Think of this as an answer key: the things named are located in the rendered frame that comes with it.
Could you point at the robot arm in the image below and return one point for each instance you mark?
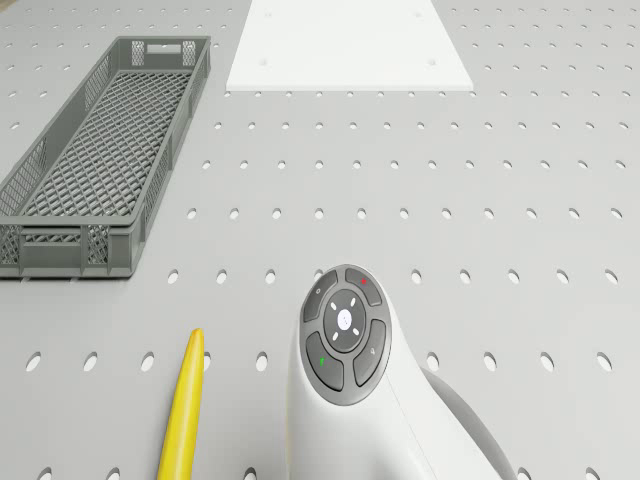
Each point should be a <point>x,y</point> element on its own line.
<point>345,430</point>

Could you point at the white board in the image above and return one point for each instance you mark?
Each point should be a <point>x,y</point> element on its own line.
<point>350,50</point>

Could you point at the banana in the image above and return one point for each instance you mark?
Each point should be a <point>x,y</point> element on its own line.
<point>182,410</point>

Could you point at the dark grey basket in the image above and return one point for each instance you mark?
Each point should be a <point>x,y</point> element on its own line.
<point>50,260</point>

